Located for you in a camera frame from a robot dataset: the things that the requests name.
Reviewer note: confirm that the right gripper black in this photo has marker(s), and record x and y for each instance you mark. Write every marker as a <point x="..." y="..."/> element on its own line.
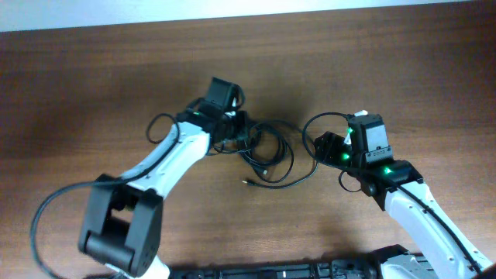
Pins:
<point x="329" y="149"/>

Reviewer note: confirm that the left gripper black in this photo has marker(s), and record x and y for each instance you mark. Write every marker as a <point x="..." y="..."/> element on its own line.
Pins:
<point x="237" y="128"/>

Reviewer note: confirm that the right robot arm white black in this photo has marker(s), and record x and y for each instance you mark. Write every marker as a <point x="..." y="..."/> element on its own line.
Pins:
<point x="365" y="154"/>

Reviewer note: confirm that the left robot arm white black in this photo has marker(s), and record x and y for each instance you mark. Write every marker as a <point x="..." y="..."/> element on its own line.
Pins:
<point x="123" y="219"/>

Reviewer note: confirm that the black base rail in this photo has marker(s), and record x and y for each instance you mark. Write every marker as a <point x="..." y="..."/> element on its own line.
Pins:
<point x="290" y="269"/>

